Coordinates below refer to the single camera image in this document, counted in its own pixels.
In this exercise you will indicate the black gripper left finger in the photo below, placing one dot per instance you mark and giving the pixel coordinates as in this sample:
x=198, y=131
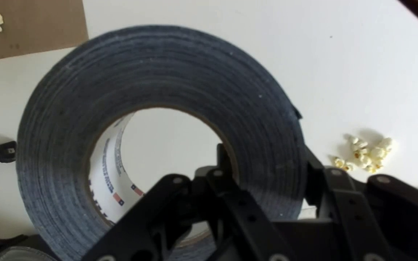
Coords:
x=227, y=212

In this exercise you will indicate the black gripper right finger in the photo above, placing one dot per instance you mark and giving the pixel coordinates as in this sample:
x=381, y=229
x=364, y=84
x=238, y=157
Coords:
x=362, y=218

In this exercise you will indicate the dark grey tape roll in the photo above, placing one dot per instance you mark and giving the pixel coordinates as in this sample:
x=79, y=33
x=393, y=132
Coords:
x=169, y=67

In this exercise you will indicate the popcorn crumb pile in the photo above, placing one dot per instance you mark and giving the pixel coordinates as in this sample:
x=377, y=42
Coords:
x=370, y=154

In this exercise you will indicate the brown paper square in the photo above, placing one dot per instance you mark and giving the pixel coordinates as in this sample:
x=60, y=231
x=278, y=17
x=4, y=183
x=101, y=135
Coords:
x=39, y=29

